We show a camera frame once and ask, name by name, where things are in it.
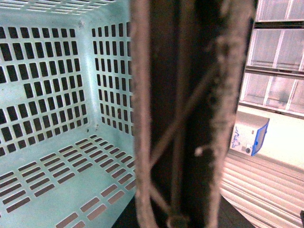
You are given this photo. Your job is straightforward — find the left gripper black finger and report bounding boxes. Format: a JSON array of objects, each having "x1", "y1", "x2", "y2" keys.
[{"x1": 130, "y1": 0, "x2": 256, "y2": 228}]

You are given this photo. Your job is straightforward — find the light green plastic basket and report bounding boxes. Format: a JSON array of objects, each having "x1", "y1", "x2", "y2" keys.
[{"x1": 0, "y1": 0, "x2": 136, "y2": 228}]

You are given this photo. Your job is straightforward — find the glass door refrigerator row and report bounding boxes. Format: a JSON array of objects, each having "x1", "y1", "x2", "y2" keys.
[{"x1": 239, "y1": 0, "x2": 304, "y2": 118}]

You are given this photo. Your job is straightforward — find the white blue chest freezer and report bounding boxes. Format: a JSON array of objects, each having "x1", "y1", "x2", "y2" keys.
[{"x1": 230, "y1": 111, "x2": 270, "y2": 156}]

